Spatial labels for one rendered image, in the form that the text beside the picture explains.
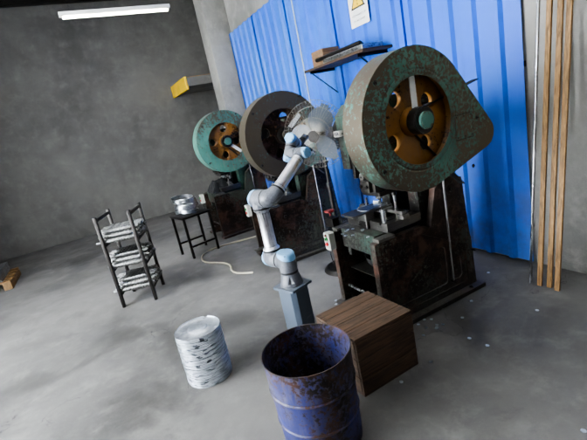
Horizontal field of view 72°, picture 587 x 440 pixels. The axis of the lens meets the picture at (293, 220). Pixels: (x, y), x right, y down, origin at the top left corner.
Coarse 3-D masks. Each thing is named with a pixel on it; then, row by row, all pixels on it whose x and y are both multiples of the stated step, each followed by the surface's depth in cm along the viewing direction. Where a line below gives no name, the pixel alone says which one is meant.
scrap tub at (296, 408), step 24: (288, 336) 204; (312, 336) 206; (336, 336) 198; (264, 360) 188; (288, 360) 205; (312, 360) 209; (336, 360) 203; (288, 384) 168; (312, 384) 166; (336, 384) 170; (288, 408) 173; (312, 408) 169; (336, 408) 172; (288, 432) 180; (312, 432) 174; (336, 432) 174; (360, 432) 187
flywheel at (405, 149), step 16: (416, 80) 234; (432, 80) 239; (400, 96) 230; (416, 96) 229; (432, 96) 241; (400, 112) 231; (416, 112) 223; (432, 112) 229; (448, 112) 246; (400, 128) 233; (416, 128) 225; (432, 128) 245; (448, 128) 248; (400, 144) 235; (416, 144) 240; (432, 144) 246; (416, 160) 242
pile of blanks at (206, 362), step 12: (216, 336) 250; (180, 348) 247; (192, 348) 242; (204, 348) 244; (216, 348) 250; (192, 360) 245; (204, 360) 246; (216, 360) 249; (228, 360) 259; (192, 372) 248; (204, 372) 247; (216, 372) 249; (228, 372) 257; (192, 384) 252; (204, 384) 249; (216, 384) 251
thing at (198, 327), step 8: (192, 320) 266; (200, 320) 264; (208, 320) 262; (216, 320) 259; (184, 328) 258; (192, 328) 254; (200, 328) 252; (208, 328) 251; (216, 328) 249; (176, 336) 250; (184, 336) 248; (192, 336) 246; (200, 336) 244
